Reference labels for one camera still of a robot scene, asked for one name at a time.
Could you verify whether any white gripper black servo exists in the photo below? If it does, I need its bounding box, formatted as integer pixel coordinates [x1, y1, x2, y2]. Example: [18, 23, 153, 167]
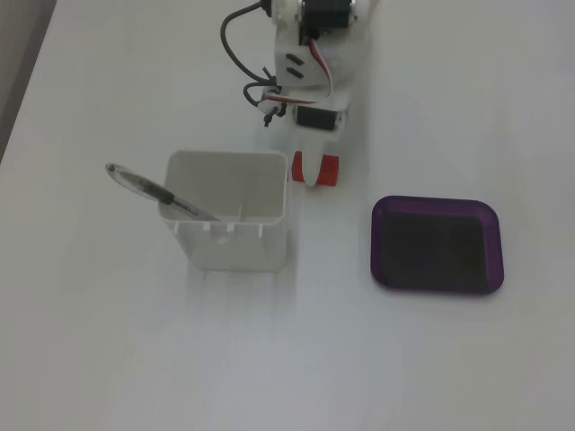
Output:
[288, 85, 352, 189]

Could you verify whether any red cube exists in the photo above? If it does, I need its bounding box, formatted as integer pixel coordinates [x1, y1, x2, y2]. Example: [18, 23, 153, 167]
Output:
[290, 151, 341, 189]

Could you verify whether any white plastic box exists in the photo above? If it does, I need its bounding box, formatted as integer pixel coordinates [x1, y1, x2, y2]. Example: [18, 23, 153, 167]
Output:
[156, 150, 289, 273]

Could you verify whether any purple tray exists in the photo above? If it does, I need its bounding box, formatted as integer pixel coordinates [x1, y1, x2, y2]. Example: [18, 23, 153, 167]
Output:
[369, 194, 506, 296]

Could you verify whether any transparent ballpoint pen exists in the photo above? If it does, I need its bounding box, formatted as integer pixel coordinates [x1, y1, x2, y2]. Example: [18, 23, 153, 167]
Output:
[104, 162, 221, 223]

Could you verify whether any red and white servo wire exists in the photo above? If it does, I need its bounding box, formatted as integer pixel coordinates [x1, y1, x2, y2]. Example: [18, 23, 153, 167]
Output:
[297, 26, 335, 100]

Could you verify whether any black cable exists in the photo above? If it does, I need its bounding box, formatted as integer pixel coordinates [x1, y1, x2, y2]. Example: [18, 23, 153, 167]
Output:
[219, 0, 289, 129]

